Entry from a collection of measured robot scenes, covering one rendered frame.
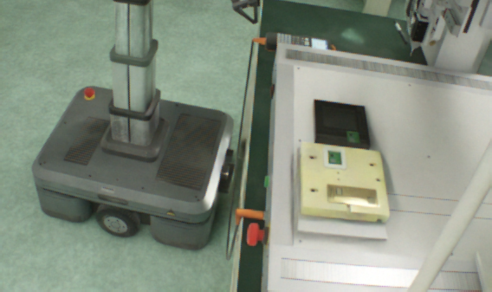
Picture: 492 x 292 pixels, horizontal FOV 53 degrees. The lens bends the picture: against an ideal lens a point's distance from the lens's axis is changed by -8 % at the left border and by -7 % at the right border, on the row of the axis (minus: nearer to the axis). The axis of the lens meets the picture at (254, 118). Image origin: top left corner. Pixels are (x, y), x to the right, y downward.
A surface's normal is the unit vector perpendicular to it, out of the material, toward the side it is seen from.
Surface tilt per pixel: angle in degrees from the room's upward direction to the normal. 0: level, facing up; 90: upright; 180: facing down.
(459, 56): 90
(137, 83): 90
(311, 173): 0
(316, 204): 0
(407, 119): 0
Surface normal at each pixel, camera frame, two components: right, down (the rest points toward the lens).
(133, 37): -0.15, 0.63
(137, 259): 0.13, -0.75
